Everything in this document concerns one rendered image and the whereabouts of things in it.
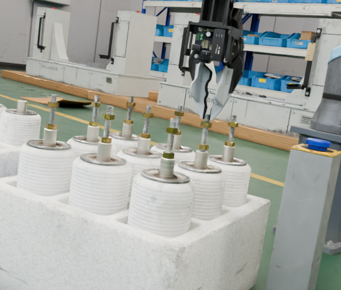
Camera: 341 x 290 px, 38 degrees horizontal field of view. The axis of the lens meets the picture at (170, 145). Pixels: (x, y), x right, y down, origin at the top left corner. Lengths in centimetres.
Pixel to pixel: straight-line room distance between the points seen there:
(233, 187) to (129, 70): 351
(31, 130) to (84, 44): 723
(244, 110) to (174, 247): 270
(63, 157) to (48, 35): 472
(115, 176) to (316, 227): 33
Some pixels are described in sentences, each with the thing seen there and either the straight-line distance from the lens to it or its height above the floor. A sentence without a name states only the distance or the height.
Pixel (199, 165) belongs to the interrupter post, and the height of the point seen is 26.
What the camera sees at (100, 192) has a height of 21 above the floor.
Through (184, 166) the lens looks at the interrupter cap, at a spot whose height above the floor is 25.
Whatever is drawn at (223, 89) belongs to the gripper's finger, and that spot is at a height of 39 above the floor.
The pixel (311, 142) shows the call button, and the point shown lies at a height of 32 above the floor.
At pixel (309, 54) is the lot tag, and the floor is 58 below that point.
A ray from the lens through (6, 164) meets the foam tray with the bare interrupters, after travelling 117.
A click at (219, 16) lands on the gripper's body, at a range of 81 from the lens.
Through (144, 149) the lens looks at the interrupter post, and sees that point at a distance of 90.
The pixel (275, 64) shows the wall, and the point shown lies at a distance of 1094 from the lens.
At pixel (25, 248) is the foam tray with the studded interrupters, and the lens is 86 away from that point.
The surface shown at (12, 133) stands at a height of 21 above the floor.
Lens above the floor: 42
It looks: 9 degrees down
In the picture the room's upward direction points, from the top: 8 degrees clockwise
